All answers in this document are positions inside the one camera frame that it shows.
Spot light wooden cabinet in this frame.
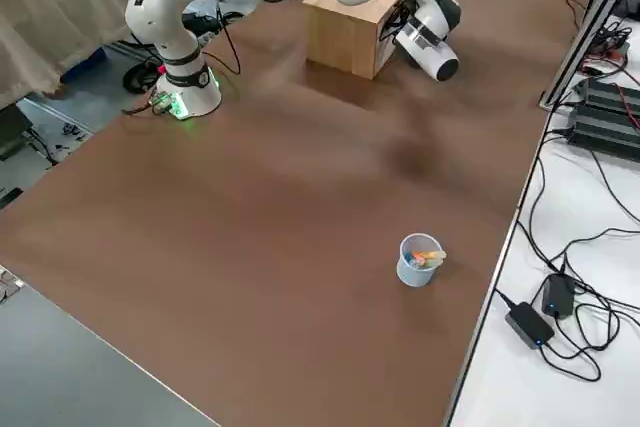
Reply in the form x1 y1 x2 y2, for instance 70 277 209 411
302 0 407 81

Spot black finned power supply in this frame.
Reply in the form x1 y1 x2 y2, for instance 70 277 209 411
574 76 640 116
566 102 640 164

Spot translucent blue pen cup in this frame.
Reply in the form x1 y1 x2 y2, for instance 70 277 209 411
396 232 449 289

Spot black power adapter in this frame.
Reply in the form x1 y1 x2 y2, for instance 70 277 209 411
540 272 576 319
504 300 556 351

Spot beige curtain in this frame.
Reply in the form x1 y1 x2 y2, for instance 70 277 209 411
0 0 169 111

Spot white desk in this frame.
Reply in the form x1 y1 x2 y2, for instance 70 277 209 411
442 6 640 427

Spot aluminium frame post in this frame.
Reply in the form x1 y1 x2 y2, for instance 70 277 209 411
538 0 640 111

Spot red and black wires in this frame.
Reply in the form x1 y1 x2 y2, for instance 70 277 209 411
582 16 636 79

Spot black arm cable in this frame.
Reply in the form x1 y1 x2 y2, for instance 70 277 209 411
202 0 243 77

